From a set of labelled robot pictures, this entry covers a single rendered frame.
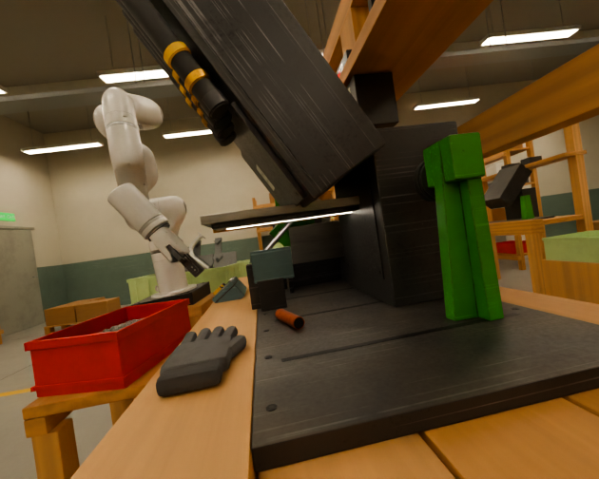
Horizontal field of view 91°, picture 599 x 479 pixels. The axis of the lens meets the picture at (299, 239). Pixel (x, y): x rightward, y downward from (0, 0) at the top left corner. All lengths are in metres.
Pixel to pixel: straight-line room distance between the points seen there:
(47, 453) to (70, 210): 8.76
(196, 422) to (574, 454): 0.30
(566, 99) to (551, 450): 0.53
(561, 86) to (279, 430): 0.65
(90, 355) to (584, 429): 0.76
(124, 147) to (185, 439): 0.86
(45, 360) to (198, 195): 7.52
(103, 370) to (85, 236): 8.54
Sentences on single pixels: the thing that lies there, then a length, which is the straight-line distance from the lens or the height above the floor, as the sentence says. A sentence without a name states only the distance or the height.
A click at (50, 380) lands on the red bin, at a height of 0.83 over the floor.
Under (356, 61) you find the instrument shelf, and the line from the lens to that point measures 0.92.
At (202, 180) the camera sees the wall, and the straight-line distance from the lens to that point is 8.26.
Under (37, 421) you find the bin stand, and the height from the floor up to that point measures 0.77.
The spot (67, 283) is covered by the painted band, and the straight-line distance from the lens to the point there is 9.54.
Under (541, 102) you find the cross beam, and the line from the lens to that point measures 0.72.
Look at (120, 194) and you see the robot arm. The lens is 0.97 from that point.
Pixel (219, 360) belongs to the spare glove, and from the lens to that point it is 0.40.
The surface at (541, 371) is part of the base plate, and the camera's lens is 0.38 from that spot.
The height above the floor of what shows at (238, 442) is 0.90.
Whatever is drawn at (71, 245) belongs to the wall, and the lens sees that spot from 9.44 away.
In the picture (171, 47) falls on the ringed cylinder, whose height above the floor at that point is 1.39.
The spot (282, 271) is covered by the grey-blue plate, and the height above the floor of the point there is 0.98.
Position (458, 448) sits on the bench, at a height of 0.88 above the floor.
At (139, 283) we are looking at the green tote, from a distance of 1.95.
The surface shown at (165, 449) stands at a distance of 0.32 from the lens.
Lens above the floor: 1.06
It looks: level
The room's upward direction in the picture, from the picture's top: 8 degrees counter-clockwise
